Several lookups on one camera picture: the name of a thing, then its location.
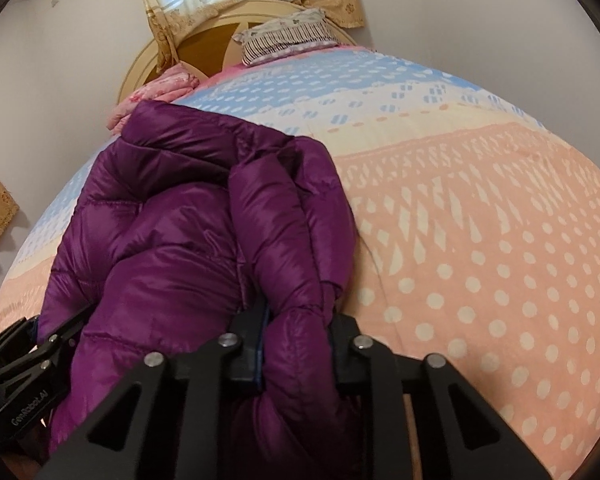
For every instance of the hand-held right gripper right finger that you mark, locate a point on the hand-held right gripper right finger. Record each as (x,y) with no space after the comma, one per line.
(350,355)

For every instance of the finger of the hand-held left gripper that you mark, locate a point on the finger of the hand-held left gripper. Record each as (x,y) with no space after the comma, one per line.
(67,332)

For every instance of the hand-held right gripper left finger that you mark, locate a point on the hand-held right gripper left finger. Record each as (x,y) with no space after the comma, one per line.
(245,355)

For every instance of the purple puffer jacket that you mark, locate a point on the purple puffer jacket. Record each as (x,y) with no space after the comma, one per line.
(180,240)

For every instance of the bed with polka-dot sheet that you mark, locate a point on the bed with polka-dot sheet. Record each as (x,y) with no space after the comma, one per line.
(480,240)

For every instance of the folded pink blanket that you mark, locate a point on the folded pink blanket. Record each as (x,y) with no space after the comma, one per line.
(155,92)

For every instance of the cream round wooden headboard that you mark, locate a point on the cream round wooden headboard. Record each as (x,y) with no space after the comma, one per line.
(140,67)

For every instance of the pink bed sheet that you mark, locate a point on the pink bed sheet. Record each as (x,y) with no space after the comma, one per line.
(290,57)

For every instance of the striped grey pillow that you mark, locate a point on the striped grey pillow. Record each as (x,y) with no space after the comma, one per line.
(285,37)

